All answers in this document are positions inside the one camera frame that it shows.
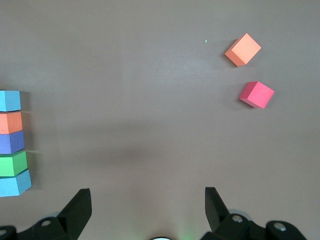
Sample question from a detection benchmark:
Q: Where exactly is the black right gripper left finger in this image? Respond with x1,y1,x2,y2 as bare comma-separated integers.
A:
0,188,93,240

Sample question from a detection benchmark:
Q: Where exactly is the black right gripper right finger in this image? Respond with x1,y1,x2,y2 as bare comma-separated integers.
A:
201,186,308,240

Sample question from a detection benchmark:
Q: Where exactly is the blue foam block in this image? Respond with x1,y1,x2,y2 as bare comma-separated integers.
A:
0,90,22,112
0,169,33,198

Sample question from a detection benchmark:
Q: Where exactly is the green foam block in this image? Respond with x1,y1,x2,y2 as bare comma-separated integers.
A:
0,150,28,178

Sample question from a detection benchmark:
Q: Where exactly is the purple foam block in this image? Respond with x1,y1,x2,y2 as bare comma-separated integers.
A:
0,130,25,155

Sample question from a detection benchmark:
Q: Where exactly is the orange foam block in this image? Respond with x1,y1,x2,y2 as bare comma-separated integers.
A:
0,111,23,135
224,33,262,68

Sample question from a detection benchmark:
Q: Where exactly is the crimson foam block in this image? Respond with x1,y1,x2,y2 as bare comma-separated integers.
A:
238,81,275,110

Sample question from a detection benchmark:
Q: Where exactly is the brown table mat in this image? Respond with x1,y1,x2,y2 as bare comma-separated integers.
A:
0,0,320,240

